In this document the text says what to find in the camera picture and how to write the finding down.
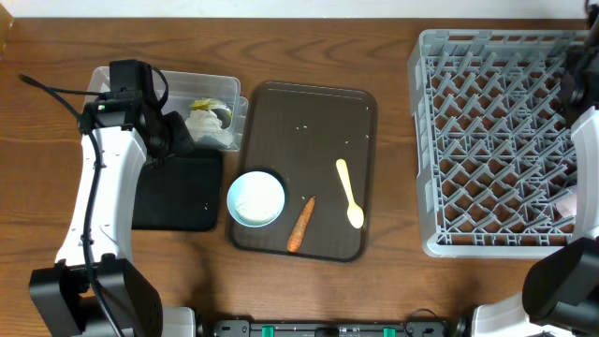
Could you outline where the clear plastic waste bin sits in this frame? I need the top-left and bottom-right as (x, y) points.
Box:
(82, 66), (247, 153)

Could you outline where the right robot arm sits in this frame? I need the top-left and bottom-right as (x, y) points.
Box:
(454, 3), (598, 336)

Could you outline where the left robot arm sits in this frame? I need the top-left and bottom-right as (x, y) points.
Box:
(29, 102), (197, 336)

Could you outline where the paper wrapper waste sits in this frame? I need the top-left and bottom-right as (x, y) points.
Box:
(184, 98), (234, 148)

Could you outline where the pink plastic cup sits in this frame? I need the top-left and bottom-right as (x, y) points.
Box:
(555, 185), (577, 217)

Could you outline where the pale yellow plastic spoon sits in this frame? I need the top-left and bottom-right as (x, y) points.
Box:
(336, 158), (365, 228)

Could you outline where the dark brown serving tray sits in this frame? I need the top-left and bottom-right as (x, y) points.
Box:
(226, 81), (377, 262)

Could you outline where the grey plastic dishwasher rack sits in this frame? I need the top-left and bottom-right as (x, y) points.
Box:
(408, 29), (586, 259)

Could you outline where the black plastic waste bin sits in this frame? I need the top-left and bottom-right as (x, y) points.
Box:
(132, 149), (223, 232)

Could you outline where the light blue rice bowl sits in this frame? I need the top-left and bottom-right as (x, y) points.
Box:
(226, 171), (285, 227)

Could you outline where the orange carrot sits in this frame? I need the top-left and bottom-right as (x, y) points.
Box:
(286, 196), (316, 253)

